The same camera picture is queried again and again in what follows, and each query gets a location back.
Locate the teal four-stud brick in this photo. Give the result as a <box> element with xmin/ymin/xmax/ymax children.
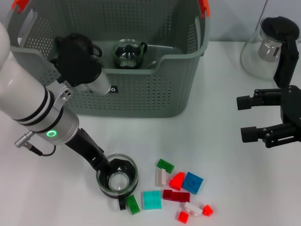
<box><xmin>141</xmin><ymin>190</ymin><xmax>163</xmax><ymax>210</ymax></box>

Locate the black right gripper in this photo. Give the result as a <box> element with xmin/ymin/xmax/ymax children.
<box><xmin>236</xmin><ymin>85</ymin><xmax>301</xmax><ymax>149</ymax></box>

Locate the glass teapot black lid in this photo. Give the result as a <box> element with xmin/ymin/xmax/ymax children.
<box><xmin>240</xmin><ymin>16</ymin><xmax>301</xmax><ymax>89</ymax></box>

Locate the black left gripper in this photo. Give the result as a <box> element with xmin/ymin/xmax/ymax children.
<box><xmin>63</xmin><ymin>128</ymin><xmax>112</xmax><ymax>176</ymax></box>

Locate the white plastic brick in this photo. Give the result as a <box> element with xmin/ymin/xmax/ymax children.
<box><xmin>184</xmin><ymin>201</ymin><xmax>203</xmax><ymax>217</ymax></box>
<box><xmin>155</xmin><ymin>169</ymin><xmax>167</xmax><ymax>187</ymax></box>

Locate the thin grey cable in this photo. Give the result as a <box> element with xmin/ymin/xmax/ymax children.
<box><xmin>259</xmin><ymin>0</ymin><xmax>269</xmax><ymax>24</ymax></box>

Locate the orange sloped brick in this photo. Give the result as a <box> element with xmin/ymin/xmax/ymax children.
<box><xmin>169</xmin><ymin>171</ymin><xmax>186</xmax><ymax>191</ymax></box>

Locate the dark red long brick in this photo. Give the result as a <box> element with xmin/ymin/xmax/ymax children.
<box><xmin>163</xmin><ymin>189</ymin><xmax>190</xmax><ymax>203</ymax></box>

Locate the grey perforated storage basket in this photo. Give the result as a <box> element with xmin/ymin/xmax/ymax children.
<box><xmin>7</xmin><ymin>0</ymin><xmax>211</xmax><ymax>118</ymax></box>

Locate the blue square brick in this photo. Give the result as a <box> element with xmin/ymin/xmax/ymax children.
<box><xmin>182</xmin><ymin>171</ymin><xmax>205</xmax><ymax>194</ymax></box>

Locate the small orange brick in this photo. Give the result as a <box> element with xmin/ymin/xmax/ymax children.
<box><xmin>178</xmin><ymin>210</ymin><xmax>190</xmax><ymax>224</ymax></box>
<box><xmin>202</xmin><ymin>204</ymin><xmax>214</xmax><ymax>217</ymax></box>

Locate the left wrist connector cable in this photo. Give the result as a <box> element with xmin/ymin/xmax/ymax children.
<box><xmin>14</xmin><ymin>131</ymin><xmax>57</xmax><ymax>156</ymax></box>

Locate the green two-stud brick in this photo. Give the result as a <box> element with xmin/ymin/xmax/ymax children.
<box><xmin>157</xmin><ymin>158</ymin><xmax>175</xmax><ymax>174</ymax></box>
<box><xmin>126</xmin><ymin>194</ymin><xmax>142</xmax><ymax>215</ymax></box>

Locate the dark clay teapot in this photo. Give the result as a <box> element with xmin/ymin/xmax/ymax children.
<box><xmin>55</xmin><ymin>35</ymin><xmax>103</xmax><ymax>58</ymax></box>

